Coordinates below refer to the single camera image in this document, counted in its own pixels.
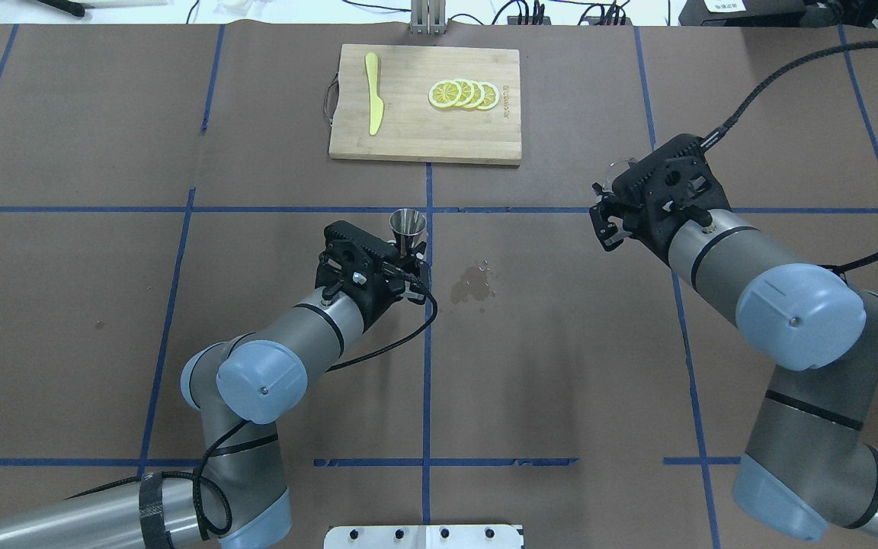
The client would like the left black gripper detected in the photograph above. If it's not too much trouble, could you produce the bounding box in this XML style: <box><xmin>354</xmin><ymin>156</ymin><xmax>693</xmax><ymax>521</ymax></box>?
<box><xmin>314</xmin><ymin>221</ymin><xmax>432</xmax><ymax>330</ymax></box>

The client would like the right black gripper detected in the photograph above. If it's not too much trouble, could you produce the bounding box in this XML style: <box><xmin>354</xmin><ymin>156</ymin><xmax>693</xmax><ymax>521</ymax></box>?
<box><xmin>588</xmin><ymin>134</ymin><xmax>732</xmax><ymax>268</ymax></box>

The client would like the steel jigger shaker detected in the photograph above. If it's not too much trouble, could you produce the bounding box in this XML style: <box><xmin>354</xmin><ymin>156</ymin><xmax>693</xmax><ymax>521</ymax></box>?
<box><xmin>388</xmin><ymin>208</ymin><xmax>428</xmax><ymax>246</ymax></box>

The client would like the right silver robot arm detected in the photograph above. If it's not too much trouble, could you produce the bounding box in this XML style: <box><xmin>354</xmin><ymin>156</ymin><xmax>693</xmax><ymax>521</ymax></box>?
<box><xmin>589</xmin><ymin>134</ymin><xmax>878</xmax><ymax>541</ymax></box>

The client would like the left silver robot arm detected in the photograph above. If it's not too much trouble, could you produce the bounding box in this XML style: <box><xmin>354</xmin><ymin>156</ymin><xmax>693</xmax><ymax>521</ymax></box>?
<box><xmin>0</xmin><ymin>210</ymin><xmax>434</xmax><ymax>548</ymax></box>

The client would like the lemon slice four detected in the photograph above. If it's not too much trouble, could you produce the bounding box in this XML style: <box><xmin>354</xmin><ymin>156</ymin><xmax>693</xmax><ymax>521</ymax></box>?
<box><xmin>474</xmin><ymin>82</ymin><xmax>501</xmax><ymax>111</ymax></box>

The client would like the yellow plastic knife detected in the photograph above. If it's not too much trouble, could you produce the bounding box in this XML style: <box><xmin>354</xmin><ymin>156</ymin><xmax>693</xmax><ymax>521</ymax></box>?
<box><xmin>364</xmin><ymin>52</ymin><xmax>386</xmax><ymax>136</ymax></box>

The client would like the lemon slice one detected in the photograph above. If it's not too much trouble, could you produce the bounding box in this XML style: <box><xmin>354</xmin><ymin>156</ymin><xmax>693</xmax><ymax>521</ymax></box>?
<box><xmin>428</xmin><ymin>80</ymin><xmax>463</xmax><ymax>109</ymax></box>

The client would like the lemon slice two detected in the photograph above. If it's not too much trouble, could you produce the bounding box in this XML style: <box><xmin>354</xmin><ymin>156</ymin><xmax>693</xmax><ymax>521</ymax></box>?
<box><xmin>453</xmin><ymin>78</ymin><xmax>479</xmax><ymax>108</ymax></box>

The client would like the black computer box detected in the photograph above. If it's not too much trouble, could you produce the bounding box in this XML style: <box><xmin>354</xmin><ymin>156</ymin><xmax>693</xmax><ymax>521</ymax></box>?
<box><xmin>678</xmin><ymin>1</ymin><xmax>815</xmax><ymax>27</ymax></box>

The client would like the black handheld tool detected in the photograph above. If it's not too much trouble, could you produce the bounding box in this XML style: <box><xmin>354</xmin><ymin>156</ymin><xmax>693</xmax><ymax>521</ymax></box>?
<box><xmin>36</xmin><ymin>0</ymin><xmax>88</xmax><ymax>20</ymax></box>

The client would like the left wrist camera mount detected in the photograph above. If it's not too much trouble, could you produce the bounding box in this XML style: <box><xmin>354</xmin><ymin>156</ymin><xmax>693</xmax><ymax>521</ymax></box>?
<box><xmin>314</xmin><ymin>221</ymin><xmax>402</xmax><ymax>306</ymax></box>

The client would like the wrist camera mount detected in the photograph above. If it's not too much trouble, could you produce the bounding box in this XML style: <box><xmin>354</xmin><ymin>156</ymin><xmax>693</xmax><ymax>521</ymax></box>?
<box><xmin>611</xmin><ymin>134</ymin><xmax>722</xmax><ymax>230</ymax></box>
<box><xmin>314</xmin><ymin>221</ymin><xmax>402</xmax><ymax>306</ymax></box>

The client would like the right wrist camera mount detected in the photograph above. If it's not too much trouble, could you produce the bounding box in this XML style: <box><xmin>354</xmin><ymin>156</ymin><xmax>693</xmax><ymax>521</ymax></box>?
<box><xmin>611</xmin><ymin>134</ymin><xmax>722</xmax><ymax>230</ymax></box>

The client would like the aluminium frame post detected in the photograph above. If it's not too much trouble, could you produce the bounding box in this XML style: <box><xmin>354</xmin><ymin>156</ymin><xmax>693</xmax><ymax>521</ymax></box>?
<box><xmin>409</xmin><ymin>0</ymin><xmax>448</xmax><ymax>36</ymax></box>

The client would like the white camera stand pillar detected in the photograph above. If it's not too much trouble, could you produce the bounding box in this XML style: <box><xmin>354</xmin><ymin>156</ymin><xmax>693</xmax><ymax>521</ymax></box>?
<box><xmin>323</xmin><ymin>524</ymin><xmax>525</xmax><ymax>548</ymax></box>

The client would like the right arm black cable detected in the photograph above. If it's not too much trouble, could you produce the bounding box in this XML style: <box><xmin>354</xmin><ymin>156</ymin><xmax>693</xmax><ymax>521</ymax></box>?
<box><xmin>698</xmin><ymin>41</ymin><xmax>878</xmax><ymax>275</ymax></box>

